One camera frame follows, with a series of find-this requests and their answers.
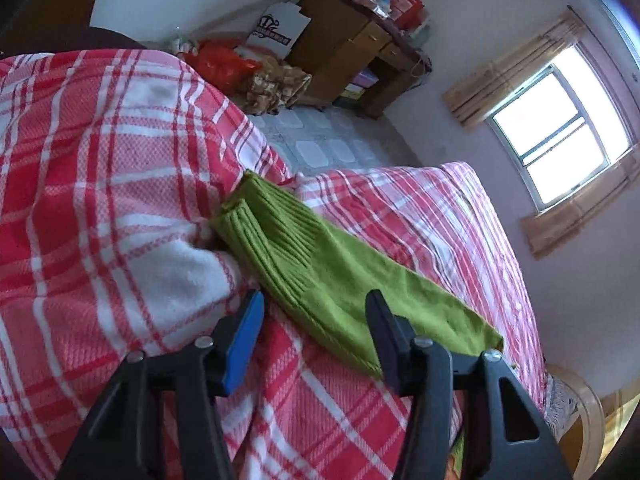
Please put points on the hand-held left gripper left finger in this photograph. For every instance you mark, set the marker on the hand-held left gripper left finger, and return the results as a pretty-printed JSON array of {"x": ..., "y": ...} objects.
[{"x": 245, "y": 340}]

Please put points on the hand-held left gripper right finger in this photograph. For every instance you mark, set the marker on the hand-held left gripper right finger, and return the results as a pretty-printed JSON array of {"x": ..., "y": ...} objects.
[{"x": 382, "y": 330}]

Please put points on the green knit sweater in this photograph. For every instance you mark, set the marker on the green knit sweater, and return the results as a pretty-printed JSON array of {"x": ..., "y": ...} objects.
[{"x": 325, "y": 265}]

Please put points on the red plaid blanket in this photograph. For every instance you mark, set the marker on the red plaid blanket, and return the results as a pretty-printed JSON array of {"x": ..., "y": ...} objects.
[{"x": 100, "y": 185}]

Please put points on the beige curtain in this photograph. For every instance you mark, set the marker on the beige curtain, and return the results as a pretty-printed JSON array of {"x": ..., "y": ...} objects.
[
  {"x": 575, "y": 220},
  {"x": 505, "y": 77}
]

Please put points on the beige plastic chair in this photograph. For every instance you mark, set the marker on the beige plastic chair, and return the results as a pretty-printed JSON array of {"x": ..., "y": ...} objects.
[{"x": 590, "y": 410}]

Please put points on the brown patterned bag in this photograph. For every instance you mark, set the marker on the brown patterned bag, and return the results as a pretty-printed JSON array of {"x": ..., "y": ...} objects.
[{"x": 272, "y": 87}]

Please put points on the window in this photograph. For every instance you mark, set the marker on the window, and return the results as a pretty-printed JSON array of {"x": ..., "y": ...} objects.
[{"x": 550, "y": 125}]

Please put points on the red plastic bag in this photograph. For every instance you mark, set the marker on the red plastic bag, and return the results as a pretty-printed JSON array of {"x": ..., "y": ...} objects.
[{"x": 220, "y": 60}]

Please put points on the brown wooden desk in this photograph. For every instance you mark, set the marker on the brown wooden desk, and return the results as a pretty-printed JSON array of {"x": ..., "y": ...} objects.
[{"x": 330, "y": 25}]

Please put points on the white printed shopping bag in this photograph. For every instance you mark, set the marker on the white printed shopping bag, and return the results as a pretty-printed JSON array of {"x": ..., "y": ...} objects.
[{"x": 282, "y": 25}]

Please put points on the pile of red boxes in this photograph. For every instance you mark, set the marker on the pile of red boxes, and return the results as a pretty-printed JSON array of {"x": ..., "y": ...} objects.
[{"x": 400, "y": 2}]

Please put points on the dark wooden headboard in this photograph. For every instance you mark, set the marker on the dark wooden headboard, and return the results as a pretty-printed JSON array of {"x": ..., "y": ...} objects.
[{"x": 100, "y": 40}]

